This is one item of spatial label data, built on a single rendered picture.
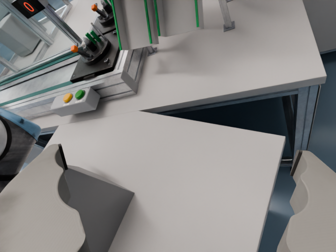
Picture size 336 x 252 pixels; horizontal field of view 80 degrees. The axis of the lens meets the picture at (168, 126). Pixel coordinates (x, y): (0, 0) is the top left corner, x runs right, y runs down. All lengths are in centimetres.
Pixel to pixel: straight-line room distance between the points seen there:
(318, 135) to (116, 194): 124
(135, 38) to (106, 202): 52
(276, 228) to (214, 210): 87
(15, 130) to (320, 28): 149
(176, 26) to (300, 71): 37
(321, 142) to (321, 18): 69
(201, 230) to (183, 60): 56
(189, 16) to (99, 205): 57
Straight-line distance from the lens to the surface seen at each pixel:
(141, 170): 62
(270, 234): 135
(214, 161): 53
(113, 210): 58
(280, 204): 136
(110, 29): 105
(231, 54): 73
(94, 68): 89
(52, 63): 131
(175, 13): 70
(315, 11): 144
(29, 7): 110
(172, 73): 77
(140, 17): 75
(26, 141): 58
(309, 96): 70
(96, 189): 51
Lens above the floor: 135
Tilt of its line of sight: 50 degrees down
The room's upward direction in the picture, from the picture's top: 44 degrees counter-clockwise
